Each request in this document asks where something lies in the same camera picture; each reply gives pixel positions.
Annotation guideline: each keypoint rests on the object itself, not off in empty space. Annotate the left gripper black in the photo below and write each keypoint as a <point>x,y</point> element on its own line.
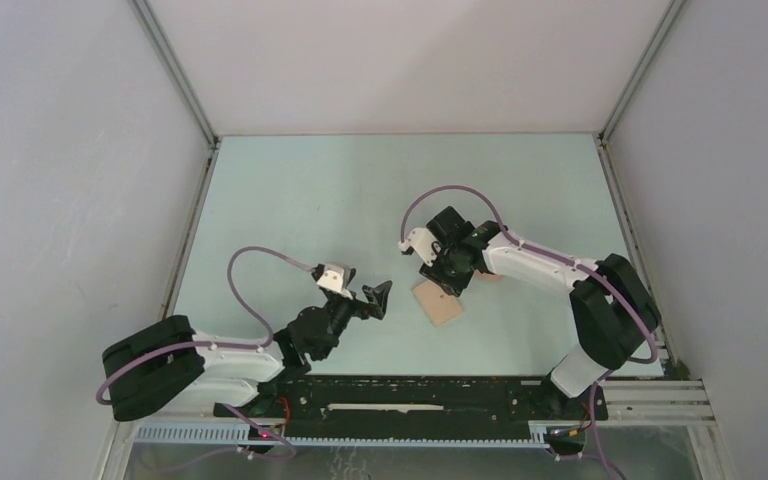
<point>376,298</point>

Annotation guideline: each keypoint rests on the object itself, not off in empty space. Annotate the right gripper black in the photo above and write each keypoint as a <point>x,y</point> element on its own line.
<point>433,273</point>

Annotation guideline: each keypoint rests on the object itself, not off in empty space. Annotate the pink oval card tray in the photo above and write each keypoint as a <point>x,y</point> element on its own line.
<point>487,277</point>

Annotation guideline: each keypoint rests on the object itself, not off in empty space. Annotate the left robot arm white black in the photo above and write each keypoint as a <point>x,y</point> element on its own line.
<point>170,366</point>

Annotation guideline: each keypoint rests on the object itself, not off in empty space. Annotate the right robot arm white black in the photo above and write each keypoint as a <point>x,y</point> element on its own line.
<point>601,319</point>

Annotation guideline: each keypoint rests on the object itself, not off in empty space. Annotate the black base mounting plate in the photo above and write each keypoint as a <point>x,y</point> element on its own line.
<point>421,407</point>

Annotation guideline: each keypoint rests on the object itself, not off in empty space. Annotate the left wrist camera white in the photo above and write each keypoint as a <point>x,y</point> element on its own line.
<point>328,277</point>

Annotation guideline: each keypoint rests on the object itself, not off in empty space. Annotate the white cable duct strip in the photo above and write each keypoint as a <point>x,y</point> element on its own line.
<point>228,434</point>

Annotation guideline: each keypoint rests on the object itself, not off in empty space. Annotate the aluminium frame rail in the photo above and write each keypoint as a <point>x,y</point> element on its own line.
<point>150,22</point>

